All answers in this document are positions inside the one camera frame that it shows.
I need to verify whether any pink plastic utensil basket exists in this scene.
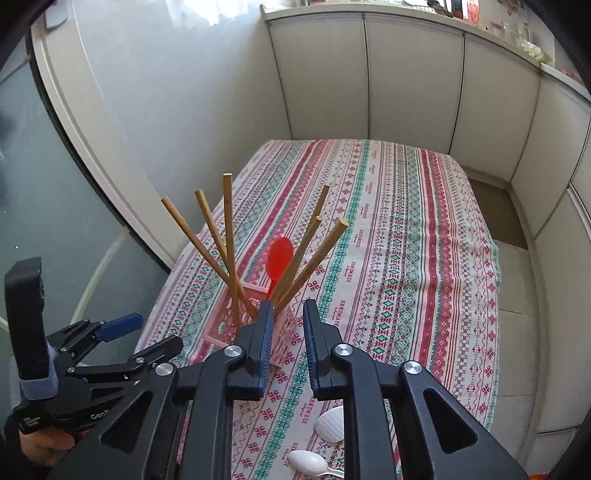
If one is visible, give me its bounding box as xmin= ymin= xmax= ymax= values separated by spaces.
xmin=201 ymin=282 xmax=302 ymax=368

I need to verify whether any white rice paddle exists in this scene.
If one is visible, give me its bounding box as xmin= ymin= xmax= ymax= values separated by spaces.
xmin=315 ymin=405 xmax=345 ymax=444

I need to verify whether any wooden chopstick five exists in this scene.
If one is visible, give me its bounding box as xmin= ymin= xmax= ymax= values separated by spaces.
xmin=270 ymin=215 xmax=322 ymax=304

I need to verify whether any white plastic spoon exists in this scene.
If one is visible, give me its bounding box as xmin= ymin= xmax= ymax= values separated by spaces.
xmin=287 ymin=450 xmax=345 ymax=479

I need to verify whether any wooden chopstick one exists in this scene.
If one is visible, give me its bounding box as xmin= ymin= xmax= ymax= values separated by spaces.
xmin=161 ymin=196 xmax=259 ymax=320

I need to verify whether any wooden chopstick six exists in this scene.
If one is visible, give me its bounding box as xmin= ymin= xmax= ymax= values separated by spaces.
xmin=276 ymin=219 xmax=349 ymax=317

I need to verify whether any red plastic spoon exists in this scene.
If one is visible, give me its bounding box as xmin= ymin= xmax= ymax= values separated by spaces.
xmin=266 ymin=237 xmax=294 ymax=298

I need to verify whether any wooden chopstick three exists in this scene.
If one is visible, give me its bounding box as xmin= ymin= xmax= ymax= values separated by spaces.
xmin=222 ymin=173 xmax=240 ymax=328

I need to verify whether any wooden chopstick four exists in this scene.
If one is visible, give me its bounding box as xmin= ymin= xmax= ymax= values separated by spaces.
xmin=269 ymin=184 xmax=332 ymax=301

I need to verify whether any wooden chopstick two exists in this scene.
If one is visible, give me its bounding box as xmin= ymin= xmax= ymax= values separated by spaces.
xmin=194 ymin=189 xmax=238 ymax=302

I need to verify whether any person's left hand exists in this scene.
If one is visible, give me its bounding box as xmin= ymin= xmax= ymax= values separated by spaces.
xmin=1 ymin=416 xmax=75 ymax=467

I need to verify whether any glass sliding door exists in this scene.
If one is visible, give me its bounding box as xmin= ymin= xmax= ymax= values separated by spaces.
xmin=0 ymin=32 xmax=172 ymax=416

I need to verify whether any white cabinet row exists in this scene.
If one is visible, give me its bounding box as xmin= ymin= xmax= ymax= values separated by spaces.
xmin=262 ymin=3 xmax=590 ymax=471

